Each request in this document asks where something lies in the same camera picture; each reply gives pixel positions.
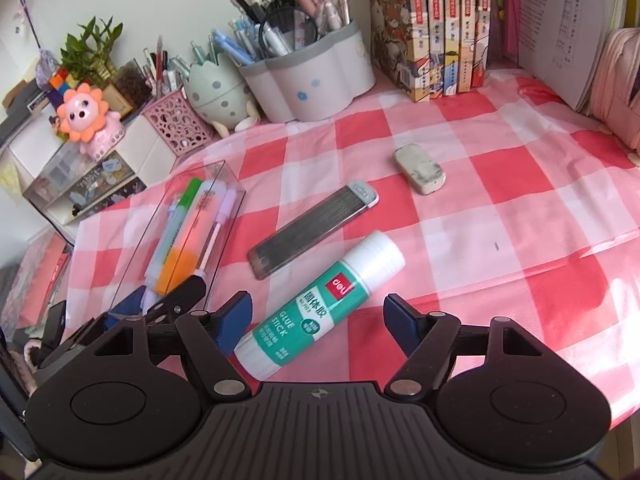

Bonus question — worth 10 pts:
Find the clear plastic box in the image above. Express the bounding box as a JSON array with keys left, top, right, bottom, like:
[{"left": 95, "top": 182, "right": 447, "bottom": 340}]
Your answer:
[{"left": 100, "top": 160, "right": 247, "bottom": 313}]

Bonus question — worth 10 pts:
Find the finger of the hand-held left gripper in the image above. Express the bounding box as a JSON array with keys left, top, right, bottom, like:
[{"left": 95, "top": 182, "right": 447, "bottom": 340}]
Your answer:
[
  {"left": 107, "top": 275, "right": 207, "bottom": 321},
  {"left": 42, "top": 301, "right": 68, "bottom": 349}
]

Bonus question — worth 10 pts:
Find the worn white eraser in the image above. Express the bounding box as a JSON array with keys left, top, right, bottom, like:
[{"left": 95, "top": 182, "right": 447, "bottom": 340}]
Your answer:
[{"left": 392, "top": 144, "right": 447, "bottom": 196}]

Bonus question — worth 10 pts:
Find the pink pencil case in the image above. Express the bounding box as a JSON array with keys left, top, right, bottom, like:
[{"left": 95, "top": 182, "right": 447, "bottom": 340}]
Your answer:
[{"left": 590, "top": 27, "right": 640, "bottom": 151}]

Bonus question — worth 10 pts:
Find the large bunch of pens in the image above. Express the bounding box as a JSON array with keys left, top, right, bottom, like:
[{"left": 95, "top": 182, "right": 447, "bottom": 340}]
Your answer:
[{"left": 210, "top": 0, "right": 351, "bottom": 66}]

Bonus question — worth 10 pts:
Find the small bunch of pastel pens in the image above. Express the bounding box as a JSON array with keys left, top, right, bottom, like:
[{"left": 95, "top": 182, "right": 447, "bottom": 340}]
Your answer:
[{"left": 189, "top": 40, "right": 221, "bottom": 68}]

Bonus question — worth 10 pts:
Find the black rimmed magnifying glass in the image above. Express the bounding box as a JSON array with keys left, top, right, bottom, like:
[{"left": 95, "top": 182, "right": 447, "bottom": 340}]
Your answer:
[{"left": 260, "top": 6, "right": 320, "bottom": 56}]

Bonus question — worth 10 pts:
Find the green-topped comic book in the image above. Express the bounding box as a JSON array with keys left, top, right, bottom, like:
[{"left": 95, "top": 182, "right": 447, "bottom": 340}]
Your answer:
[{"left": 474, "top": 0, "right": 493, "bottom": 86}]

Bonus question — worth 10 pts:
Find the white green glue stick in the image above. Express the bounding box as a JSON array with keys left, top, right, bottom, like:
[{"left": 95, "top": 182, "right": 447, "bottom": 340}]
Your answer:
[{"left": 234, "top": 230, "right": 407, "bottom": 381}]

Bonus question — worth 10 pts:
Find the pink abacus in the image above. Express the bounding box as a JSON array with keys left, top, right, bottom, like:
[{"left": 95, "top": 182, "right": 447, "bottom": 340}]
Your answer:
[{"left": 492, "top": 0, "right": 521, "bottom": 61}]

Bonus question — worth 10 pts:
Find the blue-spined comic book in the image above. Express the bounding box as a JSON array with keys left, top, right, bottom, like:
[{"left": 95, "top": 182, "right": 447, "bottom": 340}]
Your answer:
[{"left": 425, "top": 0, "right": 446, "bottom": 98}]

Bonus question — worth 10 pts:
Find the bunch of thin pens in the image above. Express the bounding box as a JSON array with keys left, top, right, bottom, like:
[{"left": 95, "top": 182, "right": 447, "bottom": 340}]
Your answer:
[{"left": 142, "top": 35, "right": 191, "bottom": 101}]

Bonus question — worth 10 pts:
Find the dark rectangular box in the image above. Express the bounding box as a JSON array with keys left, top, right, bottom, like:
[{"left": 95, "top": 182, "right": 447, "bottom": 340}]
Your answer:
[
  {"left": 2, "top": 80, "right": 51, "bottom": 111},
  {"left": 0, "top": 112, "right": 36, "bottom": 146}
]

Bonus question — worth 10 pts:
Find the grey white pen holder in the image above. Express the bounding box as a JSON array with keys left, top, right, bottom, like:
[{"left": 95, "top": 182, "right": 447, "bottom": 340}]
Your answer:
[{"left": 239, "top": 19, "right": 377, "bottom": 123}]

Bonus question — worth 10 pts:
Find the black hanging cord with ribbon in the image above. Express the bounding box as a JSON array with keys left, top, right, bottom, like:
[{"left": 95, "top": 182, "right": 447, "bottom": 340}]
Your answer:
[{"left": 12, "top": 0, "right": 48, "bottom": 61}]

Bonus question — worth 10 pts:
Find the dark pencil lead case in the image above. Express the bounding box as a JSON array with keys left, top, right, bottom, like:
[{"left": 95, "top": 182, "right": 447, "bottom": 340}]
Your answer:
[{"left": 247, "top": 180, "right": 380, "bottom": 281}]

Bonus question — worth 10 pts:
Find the peach orange highlighter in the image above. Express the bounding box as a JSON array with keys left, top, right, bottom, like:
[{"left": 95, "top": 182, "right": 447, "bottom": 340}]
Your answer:
[{"left": 155, "top": 180, "right": 216, "bottom": 297}]

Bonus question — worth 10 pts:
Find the orange pink sunflower toy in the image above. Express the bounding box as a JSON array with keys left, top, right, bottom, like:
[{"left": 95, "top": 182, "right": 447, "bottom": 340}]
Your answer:
[{"left": 54, "top": 85, "right": 123, "bottom": 156}]

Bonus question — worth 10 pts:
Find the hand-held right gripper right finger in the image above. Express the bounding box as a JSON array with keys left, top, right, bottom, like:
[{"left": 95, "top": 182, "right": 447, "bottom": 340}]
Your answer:
[{"left": 382, "top": 294, "right": 544, "bottom": 404}]

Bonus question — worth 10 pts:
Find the red white checked cloth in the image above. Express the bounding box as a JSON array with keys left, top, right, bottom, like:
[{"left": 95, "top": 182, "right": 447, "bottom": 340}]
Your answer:
[{"left": 70, "top": 67, "right": 640, "bottom": 431}]

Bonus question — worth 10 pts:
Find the pink book stack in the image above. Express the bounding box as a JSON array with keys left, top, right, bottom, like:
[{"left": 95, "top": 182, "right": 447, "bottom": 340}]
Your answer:
[{"left": 0, "top": 232, "right": 73, "bottom": 331}]

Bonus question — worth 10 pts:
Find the pink mesh pen holder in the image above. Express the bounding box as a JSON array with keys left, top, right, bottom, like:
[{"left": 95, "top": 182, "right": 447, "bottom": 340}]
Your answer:
[{"left": 144, "top": 89, "right": 216, "bottom": 158}]

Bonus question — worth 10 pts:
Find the lucky bamboo in glass vase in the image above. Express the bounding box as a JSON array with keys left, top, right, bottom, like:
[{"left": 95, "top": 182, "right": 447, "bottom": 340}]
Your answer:
[{"left": 65, "top": 16, "right": 153, "bottom": 111}]

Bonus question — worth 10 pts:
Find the orange-spined comic book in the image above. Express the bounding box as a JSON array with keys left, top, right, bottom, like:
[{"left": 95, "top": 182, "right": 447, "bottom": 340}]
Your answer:
[{"left": 442, "top": 0, "right": 461, "bottom": 95}]

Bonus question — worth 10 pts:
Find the pink-spined comic book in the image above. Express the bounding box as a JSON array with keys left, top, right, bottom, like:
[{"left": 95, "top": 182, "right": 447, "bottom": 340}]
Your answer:
[{"left": 367, "top": 0, "right": 431, "bottom": 103}]

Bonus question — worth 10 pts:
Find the stack of paper booklets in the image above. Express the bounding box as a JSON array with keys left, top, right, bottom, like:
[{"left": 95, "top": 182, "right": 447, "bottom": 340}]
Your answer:
[{"left": 517, "top": 0, "right": 628, "bottom": 113}]

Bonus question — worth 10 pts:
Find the green egg-shaped pen holder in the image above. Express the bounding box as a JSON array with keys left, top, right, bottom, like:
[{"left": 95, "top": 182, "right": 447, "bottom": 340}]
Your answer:
[{"left": 184, "top": 57, "right": 258, "bottom": 136}]

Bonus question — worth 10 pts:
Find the purple capped slim pen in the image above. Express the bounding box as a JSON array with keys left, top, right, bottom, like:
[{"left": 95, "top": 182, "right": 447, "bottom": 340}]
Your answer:
[{"left": 192, "top": 187, "right": 237, "bottom": 281}]

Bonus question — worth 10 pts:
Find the red-striped comic book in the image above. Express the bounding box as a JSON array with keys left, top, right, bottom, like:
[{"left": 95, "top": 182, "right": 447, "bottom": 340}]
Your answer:
[{"left": 459, "top": 0, "right": 476, "bottom": 92}]

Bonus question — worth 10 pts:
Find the colourful puzzle cube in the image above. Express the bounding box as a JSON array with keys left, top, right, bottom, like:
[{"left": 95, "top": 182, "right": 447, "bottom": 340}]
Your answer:
[{"left": 47, "top": 67, "right": 81, "bottom": 98}]

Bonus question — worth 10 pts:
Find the white desktop drawer organizer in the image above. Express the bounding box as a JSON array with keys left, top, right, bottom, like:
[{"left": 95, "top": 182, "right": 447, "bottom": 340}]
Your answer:
[{"left": 10, "top": 112, "right": 186, "bottom": 228}]

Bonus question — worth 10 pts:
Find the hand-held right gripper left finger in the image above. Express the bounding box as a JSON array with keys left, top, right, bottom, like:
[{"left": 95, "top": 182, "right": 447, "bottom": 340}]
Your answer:
[{"left": 97, "top": 290, "right": 253, "bottom": 404}]

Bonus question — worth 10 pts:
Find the green capped highlighter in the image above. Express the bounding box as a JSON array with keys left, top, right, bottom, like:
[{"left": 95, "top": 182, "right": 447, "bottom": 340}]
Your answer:
[{"left": 145, "top": 177, "right": 203, "bottom": 281}]

